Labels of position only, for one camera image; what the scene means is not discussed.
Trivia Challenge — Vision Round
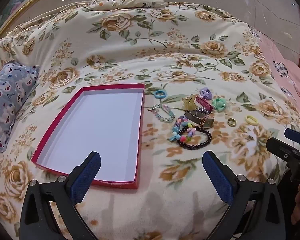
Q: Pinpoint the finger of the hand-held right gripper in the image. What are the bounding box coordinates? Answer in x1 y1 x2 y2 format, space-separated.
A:
284 128 300 146
266 137 300 160

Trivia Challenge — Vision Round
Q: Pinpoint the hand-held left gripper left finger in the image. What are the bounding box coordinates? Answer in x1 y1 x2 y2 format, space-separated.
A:
19 151 102 240

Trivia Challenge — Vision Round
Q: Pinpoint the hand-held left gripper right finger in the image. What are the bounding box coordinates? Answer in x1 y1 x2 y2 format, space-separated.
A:
202 151 286 240

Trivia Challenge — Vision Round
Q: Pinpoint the yellow hair tie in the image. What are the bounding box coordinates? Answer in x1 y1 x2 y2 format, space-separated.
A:
244 115 260 126

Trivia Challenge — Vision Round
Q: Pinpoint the red shallow box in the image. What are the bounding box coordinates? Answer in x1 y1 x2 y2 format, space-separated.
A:
31 83 145 189

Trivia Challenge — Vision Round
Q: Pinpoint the gold wrist watch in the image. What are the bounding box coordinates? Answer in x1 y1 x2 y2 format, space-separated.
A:
184 109 215 130

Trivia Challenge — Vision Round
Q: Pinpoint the colorful charm bracelet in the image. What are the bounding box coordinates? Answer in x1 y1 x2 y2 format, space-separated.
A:
169 116 197 142

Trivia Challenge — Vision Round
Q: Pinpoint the green hair tie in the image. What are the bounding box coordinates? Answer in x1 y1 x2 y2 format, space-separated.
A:
212 98 227 112

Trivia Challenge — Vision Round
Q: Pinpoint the pink hair clip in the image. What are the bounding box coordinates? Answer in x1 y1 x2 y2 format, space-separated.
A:
194 95 214 111

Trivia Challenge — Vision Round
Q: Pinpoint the pastel bead bracelet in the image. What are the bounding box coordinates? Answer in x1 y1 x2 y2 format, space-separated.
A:
148 104 175 123

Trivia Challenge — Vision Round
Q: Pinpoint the yellow hair claw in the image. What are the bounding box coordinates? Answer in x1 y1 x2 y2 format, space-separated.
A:
182 96 197 111

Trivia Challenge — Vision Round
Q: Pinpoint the pink heart print sheet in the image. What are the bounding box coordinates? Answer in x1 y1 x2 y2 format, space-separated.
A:
249 25 300 122

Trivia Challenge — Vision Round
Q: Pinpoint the grey bear print pillow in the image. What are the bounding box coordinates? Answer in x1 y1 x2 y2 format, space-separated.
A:
0 60 40 153

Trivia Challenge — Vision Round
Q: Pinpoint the floral blanket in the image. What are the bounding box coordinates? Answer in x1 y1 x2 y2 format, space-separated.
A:
0 1 300 240

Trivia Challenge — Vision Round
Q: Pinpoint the gold framed painting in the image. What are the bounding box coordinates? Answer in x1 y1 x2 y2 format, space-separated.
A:
0 0 65 40

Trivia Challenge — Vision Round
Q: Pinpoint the black bead bracelet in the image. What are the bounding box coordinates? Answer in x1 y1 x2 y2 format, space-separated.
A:
176 126 212 150

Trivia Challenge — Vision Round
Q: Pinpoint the silver chain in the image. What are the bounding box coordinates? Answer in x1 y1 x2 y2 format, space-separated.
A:
194 107 214 117

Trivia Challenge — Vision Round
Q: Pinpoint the purple hair tie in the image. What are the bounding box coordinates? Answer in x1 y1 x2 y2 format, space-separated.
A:
199 87 213 100

